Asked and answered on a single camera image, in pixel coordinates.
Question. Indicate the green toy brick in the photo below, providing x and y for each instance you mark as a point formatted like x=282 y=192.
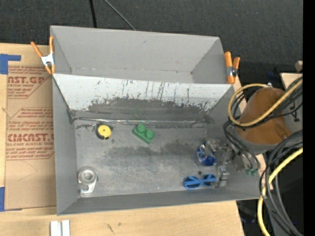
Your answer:
x=144 y=133

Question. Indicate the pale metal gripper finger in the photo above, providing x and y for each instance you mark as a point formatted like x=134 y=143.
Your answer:
x=223 y=177
x=211 y=145

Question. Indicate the grey metal bin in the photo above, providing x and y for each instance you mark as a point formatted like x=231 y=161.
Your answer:
x=147 y=163

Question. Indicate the blue and silver round thing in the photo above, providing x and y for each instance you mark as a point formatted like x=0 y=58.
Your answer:
x=205 y=159

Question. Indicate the brown cardboard board red print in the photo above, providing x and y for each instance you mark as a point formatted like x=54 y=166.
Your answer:
x=27 y=171

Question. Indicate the blue figure-eight loop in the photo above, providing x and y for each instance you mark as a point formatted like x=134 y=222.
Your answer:
x=194 y=182

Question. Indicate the yellow round disc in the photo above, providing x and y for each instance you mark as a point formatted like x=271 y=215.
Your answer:
x=104 y=131

